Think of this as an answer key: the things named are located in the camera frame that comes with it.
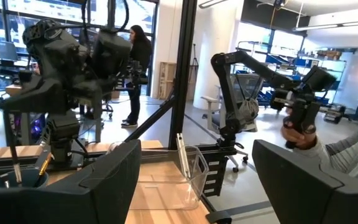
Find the blue-grey plastic cup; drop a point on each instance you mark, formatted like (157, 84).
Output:
(26, 179)

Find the clear plastic bin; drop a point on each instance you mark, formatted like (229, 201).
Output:
(194, 174)

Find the grey mesh office chair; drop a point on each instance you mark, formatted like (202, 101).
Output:
(250, 87)

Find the wooden side table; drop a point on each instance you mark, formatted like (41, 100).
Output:
(12, 90)

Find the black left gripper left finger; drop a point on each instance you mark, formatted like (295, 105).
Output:
(104, 193)

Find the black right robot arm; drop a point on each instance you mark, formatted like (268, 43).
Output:
(112, 54)

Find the person's forearm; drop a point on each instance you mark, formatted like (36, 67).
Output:
(353, 152)

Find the metal storage rack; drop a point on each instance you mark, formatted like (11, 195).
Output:
(294, 62)

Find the wooden crate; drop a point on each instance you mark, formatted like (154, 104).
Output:
(166, 81)

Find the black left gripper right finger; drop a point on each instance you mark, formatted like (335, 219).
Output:
(306, 199)

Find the person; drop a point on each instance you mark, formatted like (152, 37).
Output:
(140, 53)

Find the person's hand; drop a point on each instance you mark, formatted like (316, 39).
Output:
(300, 138)

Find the computer tower purple light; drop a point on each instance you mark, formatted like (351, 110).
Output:
(37, 129)

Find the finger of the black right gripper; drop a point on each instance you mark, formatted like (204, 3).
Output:
(42, 96)

